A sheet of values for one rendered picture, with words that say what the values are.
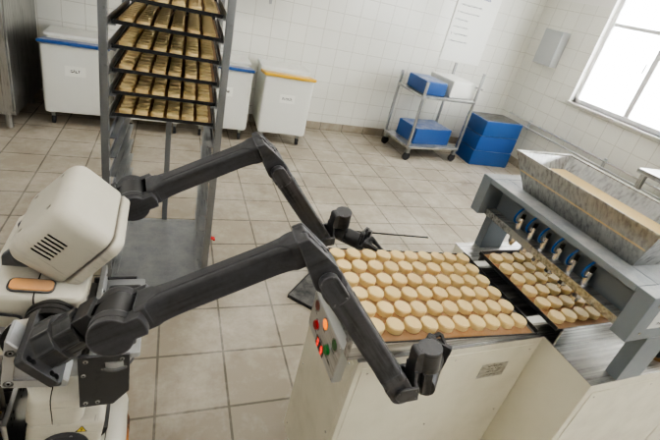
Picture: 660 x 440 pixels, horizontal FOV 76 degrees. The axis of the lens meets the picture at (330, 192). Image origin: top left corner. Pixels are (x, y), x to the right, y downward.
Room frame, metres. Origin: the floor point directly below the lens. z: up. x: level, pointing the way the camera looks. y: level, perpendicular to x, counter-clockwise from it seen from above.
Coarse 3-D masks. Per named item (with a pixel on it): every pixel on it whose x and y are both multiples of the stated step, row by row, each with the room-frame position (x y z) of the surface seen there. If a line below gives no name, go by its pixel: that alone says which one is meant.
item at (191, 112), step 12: (132, 96) 1.80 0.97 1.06; (120, 108) 1.63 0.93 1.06; (132, 108) 1.69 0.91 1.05; (144, 108) 1.70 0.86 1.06; (156, 108) 1.73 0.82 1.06; (168, 108) 1.77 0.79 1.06; (180, 108) 1.86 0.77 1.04; (192, 108) 1.84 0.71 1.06; (204, 108) 1.88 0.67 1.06; (192, 120) 1.74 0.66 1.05; (204, 120) 1.74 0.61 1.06
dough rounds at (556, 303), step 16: (496, 256) 1.42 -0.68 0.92; (512, 256) 1.45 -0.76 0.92; (528, 256) 1.49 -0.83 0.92; (512, 272) 1.35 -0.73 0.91; (528, 272) 1.40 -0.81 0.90; (528, 288) 1.26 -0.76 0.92; (544, 288) 1.29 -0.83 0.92; (544, 304) 1.18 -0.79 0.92; (560, 304) 1.21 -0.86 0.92; (576, 304) 1.26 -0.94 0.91; (560, 320) 1.12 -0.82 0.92; (576, 320) 1.17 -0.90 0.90; (592, 320) 1.19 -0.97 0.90; (608, 320) 1.21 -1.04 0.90
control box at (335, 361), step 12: (312, 312) 1.06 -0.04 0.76; (324, 312) 0.99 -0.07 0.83; (312, 324) 1.04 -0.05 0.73; (336, 324) 0.95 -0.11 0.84; (324, 336) 0.96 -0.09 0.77; (336, 336) 0.90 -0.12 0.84; (336, 348) 0.88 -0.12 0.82; (324, 360) 0.92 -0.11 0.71; (336, 360) 0.87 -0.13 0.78; (336, 372) 0.86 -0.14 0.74
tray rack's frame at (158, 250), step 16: (224, 0) 2.30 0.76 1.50; (144, 224) 2.13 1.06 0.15; (160, 224) 2.17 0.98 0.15; (176, 224) 2.21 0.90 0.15; (192, 224) 2.25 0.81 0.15; (128, 240) 1.95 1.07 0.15; (144, 240) 1.98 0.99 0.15; (160, 240) 2.02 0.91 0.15; (176, 240) 2.05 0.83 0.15; (192, 240) 2.09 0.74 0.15; (128, 256) 1.81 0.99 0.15; (144, 256) 1.84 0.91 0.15; (160, 256) 1.87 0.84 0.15; (176, 256) 1.90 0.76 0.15; (192, 256) 1.94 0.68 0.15; (128, 272) 1.69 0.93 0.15; (144, 272) 1.72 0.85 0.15; (160, 272) 1.75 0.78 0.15; (176, 272) 1.78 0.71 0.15
